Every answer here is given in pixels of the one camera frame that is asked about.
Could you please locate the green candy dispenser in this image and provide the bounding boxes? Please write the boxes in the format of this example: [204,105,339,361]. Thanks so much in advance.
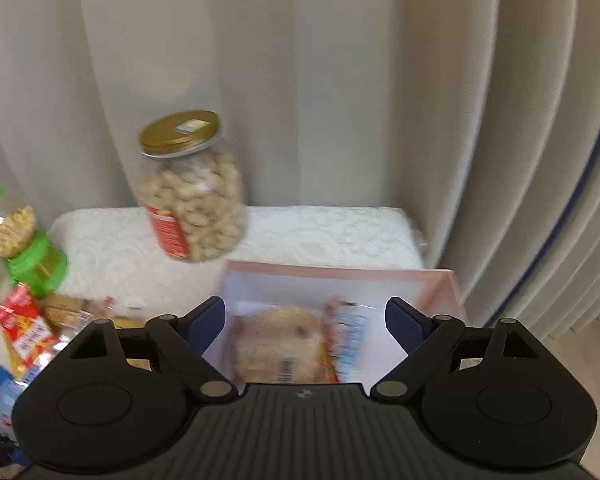
[0,186,69,302]

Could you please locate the yellow snack packet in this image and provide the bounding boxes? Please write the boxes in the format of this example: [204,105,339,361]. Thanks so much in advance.
[110,315,154,369]

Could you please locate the pink cardboard box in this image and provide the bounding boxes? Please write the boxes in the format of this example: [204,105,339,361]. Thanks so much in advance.
[202,260,469,387]

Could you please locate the blue monster face snack bag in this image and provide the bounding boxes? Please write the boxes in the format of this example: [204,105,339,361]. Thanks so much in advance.
[0,365,32,424]

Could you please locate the white lace tablecloth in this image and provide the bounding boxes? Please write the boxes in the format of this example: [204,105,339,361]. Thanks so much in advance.
[0,205,427,411]

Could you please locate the red snack packet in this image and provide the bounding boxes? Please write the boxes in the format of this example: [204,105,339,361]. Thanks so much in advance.
[0,284,59,372]

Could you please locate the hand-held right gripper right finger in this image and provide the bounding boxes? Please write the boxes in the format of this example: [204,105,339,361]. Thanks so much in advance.
[370,296,541,401]

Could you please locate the clear packet of cracker sticks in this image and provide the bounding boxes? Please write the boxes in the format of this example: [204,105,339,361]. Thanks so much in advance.
[40,292,99,334]

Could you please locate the peanut jar with gold lid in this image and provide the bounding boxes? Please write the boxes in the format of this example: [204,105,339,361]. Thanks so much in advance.
[136,110,249,264]

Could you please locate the round cracker packet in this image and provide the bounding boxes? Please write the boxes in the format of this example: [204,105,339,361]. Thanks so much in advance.
[232,305,339,387]

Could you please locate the cream curtain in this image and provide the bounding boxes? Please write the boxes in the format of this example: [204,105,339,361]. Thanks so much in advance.
[0,0,600,341]

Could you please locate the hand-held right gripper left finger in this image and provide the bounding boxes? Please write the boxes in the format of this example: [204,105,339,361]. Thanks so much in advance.
[68,296,236,401]

